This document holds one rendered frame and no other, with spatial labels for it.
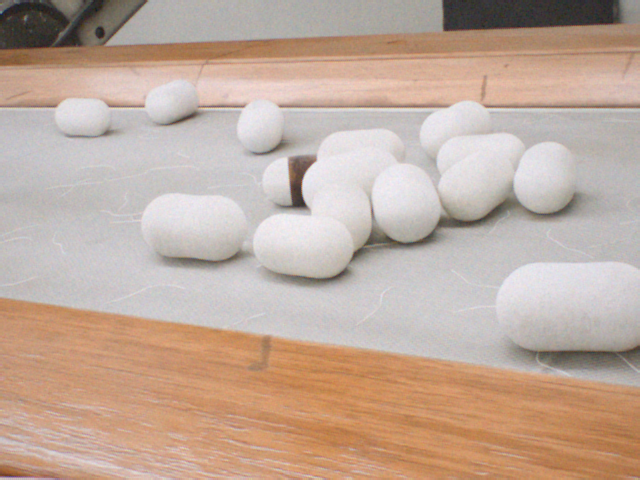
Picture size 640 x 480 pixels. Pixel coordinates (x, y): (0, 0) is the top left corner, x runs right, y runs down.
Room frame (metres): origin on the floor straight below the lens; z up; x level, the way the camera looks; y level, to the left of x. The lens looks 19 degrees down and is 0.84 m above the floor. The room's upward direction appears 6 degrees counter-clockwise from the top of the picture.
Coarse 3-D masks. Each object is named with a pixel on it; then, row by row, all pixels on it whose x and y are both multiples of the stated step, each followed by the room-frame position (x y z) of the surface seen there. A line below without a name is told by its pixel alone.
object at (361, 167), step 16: (320, 160) 0.31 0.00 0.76; (336, 160) 0.31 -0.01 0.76; (352, 160) 0.31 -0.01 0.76; (368, 160) 0.31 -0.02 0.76; (384, 160) 0.31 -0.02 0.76; (304, 176) 0.31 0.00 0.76; (320, 176) 0.30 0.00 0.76; (336, 176) 0.30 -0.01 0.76; (352, 176) 0.30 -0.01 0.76; (368, 176) 0.31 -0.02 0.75; (304, 192) 0.31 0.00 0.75; (368, 192) 0.30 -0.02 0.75
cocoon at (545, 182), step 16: (544, 144) 0.30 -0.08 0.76; (528, 160) 0.29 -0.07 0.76; (544, 160) 0.29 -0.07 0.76; (560, 160) 0.29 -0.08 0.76; (528, 176) 0.28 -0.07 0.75; (544, 176) 0.28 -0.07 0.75; (560, 176) 0.28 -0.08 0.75; (528, 192) 0.28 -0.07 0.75; (544, 192) 0.28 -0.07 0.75; (560, 192) 0.28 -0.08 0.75; (528, 208) 0.29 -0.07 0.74; (544, 208) 0.28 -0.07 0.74; (560, 208) 0.28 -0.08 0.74
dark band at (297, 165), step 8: (288, 160) 0.33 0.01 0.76; (296, 160) 0.33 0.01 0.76; (304, 160) 0.33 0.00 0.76; (312, 160) 0.33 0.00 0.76; (288, 168) 0.33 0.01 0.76; (296, 168) 0.32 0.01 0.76; (304, 168) 0.32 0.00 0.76; (288, 176) 0.32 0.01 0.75; (296, 176) 0.32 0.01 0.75; (296, 184) 0.32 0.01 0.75; (296, 192) 0.32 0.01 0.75; (296, 200) 0.32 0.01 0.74
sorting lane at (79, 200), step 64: (0, 128) 0.56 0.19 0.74; (128, 128) 0.52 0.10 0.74; (192, 128) 0.50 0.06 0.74; (320, 128) 0.46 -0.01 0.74; (384, 128) 0.44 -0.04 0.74; (512, 128) 0.41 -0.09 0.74; (576, 128) 0.40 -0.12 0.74; (0, 192) 0.40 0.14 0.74; (64, 192) 0.39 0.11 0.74; (128, 192) 0.38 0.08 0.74; (192, 192) 0.36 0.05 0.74; (256, 192) 0.35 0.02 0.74; (512, 192) 0.32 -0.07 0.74; (576, 192) 0.31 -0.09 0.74; (0, 256) 0.31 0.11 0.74; (64, 256) 0.30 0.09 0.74; (128, 256) 0.29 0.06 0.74; (256, 256) 0.28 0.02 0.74; (384, 256) 0.27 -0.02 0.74; (448, 256) 0.26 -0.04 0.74; (512, 256) 0.25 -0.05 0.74; (576, 256) 0.25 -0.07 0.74; (192, 320) 0.23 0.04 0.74; (256, 320) 0.23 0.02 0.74; (320, 320) 0.22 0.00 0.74; (384, 320) 0.22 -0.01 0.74; (448, 320) 0.21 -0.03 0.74
